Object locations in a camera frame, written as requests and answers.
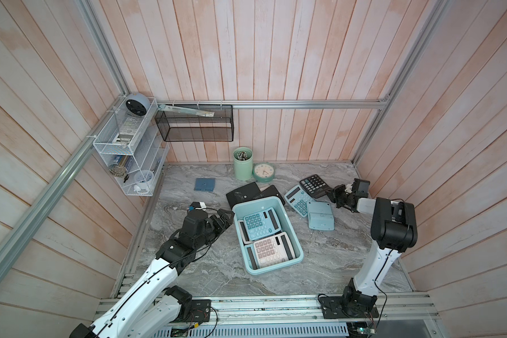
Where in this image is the white wire shelf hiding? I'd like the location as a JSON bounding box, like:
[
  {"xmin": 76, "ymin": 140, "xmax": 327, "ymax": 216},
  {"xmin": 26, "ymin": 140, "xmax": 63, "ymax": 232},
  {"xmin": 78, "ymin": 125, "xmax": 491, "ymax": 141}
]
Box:
[{"xmin": 93, "ymin": 96, "xmax": 168, "ymax": 197}]

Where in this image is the small teal calculator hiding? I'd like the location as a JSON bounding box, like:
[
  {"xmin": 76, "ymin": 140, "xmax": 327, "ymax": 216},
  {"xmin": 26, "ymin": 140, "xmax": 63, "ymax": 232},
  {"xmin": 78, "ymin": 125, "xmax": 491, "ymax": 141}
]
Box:
[{"xmin": 245, "ymin": 244, "xmax": 258, "ymax": 270}]

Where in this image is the black calculator face down small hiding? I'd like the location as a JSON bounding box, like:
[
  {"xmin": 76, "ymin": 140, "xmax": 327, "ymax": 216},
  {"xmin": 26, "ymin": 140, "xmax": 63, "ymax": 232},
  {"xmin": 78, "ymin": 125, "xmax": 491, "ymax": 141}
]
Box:
[{"xmin": 259, "ymin": 184, "xmax": 286, "ymax": 205}]

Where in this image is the pink calculator face down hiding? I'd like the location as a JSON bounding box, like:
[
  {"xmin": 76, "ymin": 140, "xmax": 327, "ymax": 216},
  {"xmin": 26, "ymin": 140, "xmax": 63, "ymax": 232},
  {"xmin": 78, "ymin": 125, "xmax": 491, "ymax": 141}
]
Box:
[{"xmin": 238, "ymin": 220, "xmax": 251, "ymax": 245}]

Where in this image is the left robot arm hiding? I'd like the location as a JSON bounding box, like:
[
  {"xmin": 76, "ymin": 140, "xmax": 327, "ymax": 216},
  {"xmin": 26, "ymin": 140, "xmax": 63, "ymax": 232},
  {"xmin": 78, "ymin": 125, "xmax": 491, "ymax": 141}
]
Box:
[{"xmin": 70, "ymin": 206, "xmax": 235, "ymax": 337}]

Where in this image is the ruler on basket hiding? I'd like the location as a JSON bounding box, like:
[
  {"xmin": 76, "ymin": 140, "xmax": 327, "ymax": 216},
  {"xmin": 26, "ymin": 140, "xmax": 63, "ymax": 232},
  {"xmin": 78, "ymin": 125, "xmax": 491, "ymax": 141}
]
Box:
[{"xmin": 158, "ymin": 104, "xmax": 215, "ymax": 118}]

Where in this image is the white mug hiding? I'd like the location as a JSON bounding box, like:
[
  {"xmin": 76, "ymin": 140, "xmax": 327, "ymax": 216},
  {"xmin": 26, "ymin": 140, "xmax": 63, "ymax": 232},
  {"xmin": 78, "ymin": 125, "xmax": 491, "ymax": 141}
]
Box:
[{"xmin": 133, "ymin": 170, "xmax": 154, "ymax": 194}]

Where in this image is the large teal calculator right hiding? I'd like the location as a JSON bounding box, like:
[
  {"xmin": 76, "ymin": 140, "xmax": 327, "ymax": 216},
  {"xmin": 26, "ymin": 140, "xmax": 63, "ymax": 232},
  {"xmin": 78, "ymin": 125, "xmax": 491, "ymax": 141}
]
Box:
[{"xmin": 284, "ymin": 184, "xmax": 315, "ymax": 218}]

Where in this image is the black wire basket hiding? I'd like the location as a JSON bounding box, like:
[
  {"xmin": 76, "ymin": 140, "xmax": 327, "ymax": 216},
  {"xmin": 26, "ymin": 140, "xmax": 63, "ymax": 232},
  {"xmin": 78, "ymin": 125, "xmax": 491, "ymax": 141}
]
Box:
[{"xmin": 155, "ymin": 104, "xmax": 235, "ymax": 142}]

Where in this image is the mint green storage box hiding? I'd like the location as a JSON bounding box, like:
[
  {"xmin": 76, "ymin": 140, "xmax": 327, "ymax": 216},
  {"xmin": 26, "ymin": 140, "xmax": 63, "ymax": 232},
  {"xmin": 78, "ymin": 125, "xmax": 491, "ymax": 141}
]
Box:
[{"xmin": 232, "ymin": 197, "xmax": 304, "ymax": 275}]

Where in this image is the aluminium front rail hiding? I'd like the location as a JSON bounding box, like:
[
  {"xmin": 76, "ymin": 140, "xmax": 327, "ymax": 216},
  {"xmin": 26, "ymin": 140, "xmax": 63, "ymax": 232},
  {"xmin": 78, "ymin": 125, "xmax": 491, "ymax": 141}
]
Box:
[{"xmin": 208, "ymin": 292, "xmax": 440, "ymax": 325}]

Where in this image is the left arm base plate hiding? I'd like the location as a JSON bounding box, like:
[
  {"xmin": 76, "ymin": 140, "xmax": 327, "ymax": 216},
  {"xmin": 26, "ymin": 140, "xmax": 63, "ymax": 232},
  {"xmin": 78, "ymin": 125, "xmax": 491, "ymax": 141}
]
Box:
[{"xmin": 172, "ymin": 299, "xmax": 211, "ymax": 324}]

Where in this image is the teal calculator face down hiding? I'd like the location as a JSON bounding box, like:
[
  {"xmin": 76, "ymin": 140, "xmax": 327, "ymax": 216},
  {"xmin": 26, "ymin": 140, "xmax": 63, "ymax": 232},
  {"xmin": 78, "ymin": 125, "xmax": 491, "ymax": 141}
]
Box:
[{"xmin": 307, "ymin": 201, "xmax": 335, "ymax": 231}]

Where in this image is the black calculator face down large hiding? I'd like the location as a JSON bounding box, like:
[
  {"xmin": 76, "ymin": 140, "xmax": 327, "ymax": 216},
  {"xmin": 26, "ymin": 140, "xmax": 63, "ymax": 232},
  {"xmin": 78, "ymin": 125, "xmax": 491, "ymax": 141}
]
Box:
[{"xmin": 226, "ymin": 182, "xmax": 261, "ymax": 208}]

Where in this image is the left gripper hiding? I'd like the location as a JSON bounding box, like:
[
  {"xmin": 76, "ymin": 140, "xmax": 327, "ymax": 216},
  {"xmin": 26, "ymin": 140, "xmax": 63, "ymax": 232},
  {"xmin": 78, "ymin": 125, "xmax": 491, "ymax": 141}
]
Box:
[{"xmin": 194, "ymin": 208, "xmax": 235, "ymax": 249}]

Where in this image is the black calculator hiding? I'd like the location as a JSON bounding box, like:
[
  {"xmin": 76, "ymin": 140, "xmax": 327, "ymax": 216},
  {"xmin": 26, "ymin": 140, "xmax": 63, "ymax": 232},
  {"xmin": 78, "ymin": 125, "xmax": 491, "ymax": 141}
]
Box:
[{"xmin": 299, "ymin": 174, "xmax": 331, "ymax": 199}]

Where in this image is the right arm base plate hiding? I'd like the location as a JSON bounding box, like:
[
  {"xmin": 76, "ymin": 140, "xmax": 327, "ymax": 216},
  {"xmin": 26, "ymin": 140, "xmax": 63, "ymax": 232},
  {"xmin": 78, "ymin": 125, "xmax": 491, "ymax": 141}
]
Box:
[{"xmin": 317, "ymin": 294, "xmax": 379, "ymax": 319}]

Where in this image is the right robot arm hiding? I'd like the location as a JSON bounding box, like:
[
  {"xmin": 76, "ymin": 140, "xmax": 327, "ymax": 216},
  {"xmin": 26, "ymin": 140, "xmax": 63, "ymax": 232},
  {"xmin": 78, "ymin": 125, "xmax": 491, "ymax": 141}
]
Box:
[{"xmin": 327, "ymin": 179, "xmax": 418, "ymax": 316}]

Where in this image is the green pen cup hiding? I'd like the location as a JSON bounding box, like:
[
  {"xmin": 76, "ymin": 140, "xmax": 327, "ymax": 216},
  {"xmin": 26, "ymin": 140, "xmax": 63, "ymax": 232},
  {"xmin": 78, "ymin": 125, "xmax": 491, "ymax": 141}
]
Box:
[{"xmin": 232, "ymin": 146, "xmax": 253, "ymax": 181}]

